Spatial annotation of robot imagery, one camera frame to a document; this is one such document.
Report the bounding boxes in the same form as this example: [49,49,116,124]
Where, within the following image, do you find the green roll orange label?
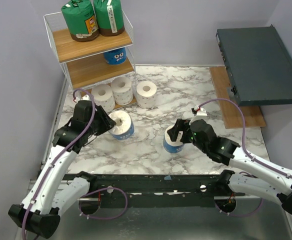
[61,0,100,42]

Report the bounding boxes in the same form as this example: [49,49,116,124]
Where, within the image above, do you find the wooden board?
[209,66,267,129]

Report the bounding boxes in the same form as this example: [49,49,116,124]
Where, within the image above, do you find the dark teal metal box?
[215,25,292,107]

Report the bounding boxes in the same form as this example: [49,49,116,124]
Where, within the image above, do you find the green roll white label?
[93,0,125,37]

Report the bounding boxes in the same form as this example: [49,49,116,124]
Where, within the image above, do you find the white wire wooden shelf unit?
[43,12,137,90]

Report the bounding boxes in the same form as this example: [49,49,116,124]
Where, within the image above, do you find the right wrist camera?
[191,106,207,122]

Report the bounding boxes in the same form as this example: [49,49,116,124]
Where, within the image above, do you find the black mounting rail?
[68,173,244,210]

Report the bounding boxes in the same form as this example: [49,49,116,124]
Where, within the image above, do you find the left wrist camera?
[72,94,91,103]

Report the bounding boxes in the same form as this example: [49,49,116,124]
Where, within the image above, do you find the aluminium extrusion rail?
[13,82,68,240]

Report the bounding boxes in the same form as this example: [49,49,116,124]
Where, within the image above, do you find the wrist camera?
[72,94,91,103]
[191,106,207,122]

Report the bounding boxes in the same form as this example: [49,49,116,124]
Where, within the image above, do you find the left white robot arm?
[8,100,116,239]

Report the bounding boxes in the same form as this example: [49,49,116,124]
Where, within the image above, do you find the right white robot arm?
[167,118,292,215]

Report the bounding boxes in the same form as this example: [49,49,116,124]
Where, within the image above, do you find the white patterned roll blue dots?
[91,84,116,113]

